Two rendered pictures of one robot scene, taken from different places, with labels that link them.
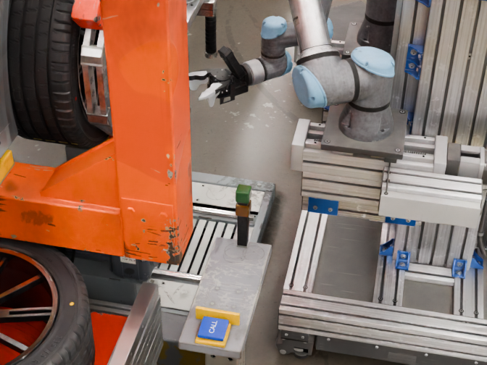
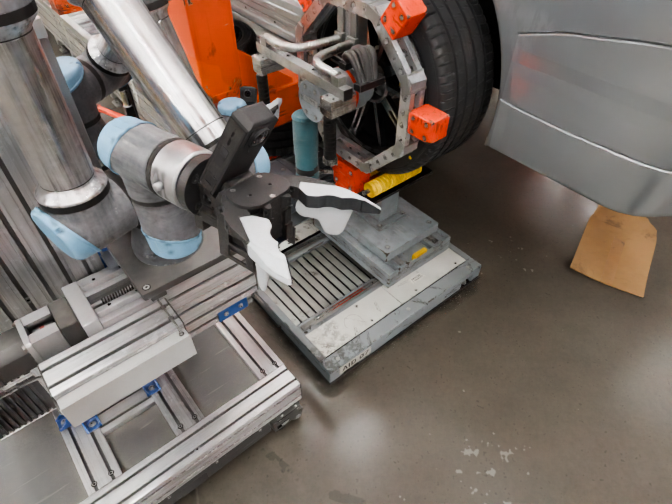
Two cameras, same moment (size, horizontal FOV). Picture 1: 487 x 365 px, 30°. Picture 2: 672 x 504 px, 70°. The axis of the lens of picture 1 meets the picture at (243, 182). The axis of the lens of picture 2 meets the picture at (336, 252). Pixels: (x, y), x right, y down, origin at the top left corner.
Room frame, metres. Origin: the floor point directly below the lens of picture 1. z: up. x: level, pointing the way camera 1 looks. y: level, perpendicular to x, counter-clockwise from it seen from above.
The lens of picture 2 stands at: (3.36, -0.80, 1.55)
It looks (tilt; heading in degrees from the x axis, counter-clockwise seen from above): 45 degrees down; 129
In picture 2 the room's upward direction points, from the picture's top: straight up
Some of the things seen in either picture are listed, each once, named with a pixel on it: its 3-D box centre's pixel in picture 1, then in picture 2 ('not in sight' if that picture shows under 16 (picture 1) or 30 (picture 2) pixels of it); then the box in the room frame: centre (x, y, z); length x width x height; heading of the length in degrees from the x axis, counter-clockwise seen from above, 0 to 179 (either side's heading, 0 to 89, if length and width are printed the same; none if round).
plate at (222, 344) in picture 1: (213, 333); not in sight; (1.65, 0.07, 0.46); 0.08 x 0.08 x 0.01; 78
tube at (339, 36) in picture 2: not in sight; (302, 26); (2.35, 0.28, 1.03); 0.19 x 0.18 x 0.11; 78
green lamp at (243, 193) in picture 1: (243, 193); not in sight; (2.01, 0.00, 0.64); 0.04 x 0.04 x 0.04; 78
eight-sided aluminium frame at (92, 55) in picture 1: (123, 45); (353, 85); (2.47, 0.38, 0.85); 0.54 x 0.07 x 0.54; 168
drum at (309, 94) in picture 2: not in sight; (336, 92); (2.46, 0.31, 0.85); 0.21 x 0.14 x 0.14; 78
